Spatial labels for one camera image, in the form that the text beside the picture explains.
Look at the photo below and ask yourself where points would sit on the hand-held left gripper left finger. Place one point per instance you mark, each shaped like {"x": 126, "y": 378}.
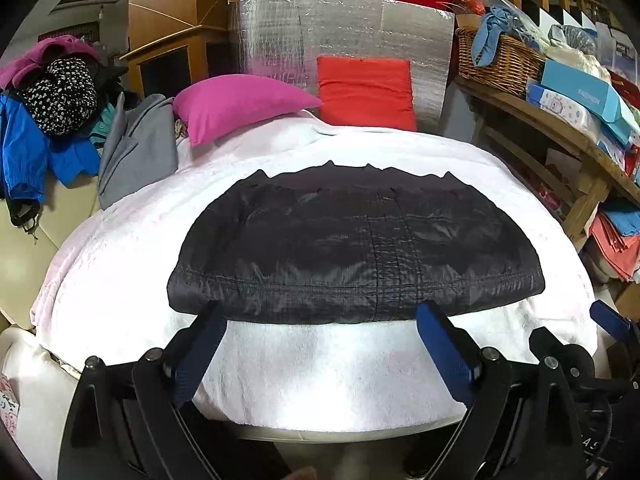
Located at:
{"x": 200, "y": 355}

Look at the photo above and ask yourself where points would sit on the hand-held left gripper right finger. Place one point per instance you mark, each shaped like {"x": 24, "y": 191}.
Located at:
{"x": 445, "y": 355}

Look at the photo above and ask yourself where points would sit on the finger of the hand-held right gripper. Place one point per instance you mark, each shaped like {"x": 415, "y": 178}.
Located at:
{"x": 612, "y": 320}
{"x": 567, "y": 347}

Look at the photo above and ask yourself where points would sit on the black puffer jacket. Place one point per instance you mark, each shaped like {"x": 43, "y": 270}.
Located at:
{"x": 350, "y": 240}

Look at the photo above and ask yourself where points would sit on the stack of folded cloths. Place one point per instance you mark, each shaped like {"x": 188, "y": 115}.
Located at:
{"x": 612, "y": 240}

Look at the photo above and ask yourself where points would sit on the white blanket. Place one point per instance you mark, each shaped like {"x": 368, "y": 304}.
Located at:
{"x": 325, "y": 370}

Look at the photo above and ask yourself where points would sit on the white cushion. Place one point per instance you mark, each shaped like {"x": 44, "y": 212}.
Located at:
{"x": 30, "y": 385}

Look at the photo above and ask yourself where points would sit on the wooden shelf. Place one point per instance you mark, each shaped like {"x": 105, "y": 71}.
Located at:
{"x": 565, "y": 142}

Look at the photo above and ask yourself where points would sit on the beige sofa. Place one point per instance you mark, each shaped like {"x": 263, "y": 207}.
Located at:
{"x": 20, "y": 260}

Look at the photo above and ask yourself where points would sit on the grey garment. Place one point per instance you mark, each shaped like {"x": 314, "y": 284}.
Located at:
{"x": 135, "y": 150}

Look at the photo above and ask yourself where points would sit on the white blue printed box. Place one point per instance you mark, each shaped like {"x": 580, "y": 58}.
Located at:
{"x": 560, "y": 107}

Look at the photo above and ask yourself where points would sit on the patterned beige cloth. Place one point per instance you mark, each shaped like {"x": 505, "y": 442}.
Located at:
{"x": 180, "y": 130}

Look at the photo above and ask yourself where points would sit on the teal cardboard box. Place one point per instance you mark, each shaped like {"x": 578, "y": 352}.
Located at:
{"x": 585, "y": 92}

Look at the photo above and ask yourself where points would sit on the teal garment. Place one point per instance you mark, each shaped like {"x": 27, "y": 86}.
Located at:
{"x": 102, "y": 127}

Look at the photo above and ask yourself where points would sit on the pink cushion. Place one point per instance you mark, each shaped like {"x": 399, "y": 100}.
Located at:
{"x": 235, "y": 105}

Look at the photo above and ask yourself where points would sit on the blue jacket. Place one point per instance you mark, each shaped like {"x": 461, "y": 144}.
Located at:
{"x": 25, "y": 150}

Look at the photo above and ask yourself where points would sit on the wicker basket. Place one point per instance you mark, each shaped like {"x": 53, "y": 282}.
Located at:
{"x": 505, "y": 70}

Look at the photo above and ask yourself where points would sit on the red cushion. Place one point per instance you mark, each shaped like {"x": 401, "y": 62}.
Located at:
{"x": 367, "y": 92}

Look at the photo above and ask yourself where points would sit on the grey dotted pouch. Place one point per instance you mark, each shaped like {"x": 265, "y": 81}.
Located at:
{"x": 575, "y": 37}

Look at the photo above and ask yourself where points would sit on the black white spotted garment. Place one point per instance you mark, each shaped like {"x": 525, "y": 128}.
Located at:
{"x": 60, "y": 95}

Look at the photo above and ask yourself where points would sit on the light blue cloth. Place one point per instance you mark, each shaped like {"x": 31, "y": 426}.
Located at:
{"x": 487, "y": 35}

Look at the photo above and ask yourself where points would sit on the magenta garment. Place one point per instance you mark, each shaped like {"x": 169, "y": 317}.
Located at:
{"x": 55, "y": 50}

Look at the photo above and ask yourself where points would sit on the silver insulation mat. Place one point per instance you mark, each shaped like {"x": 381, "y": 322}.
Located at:
{"x": 340, "y": 30}

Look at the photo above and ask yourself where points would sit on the wooden cabinet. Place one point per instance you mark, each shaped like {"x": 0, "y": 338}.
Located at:
{"x": 170, "y": 0}

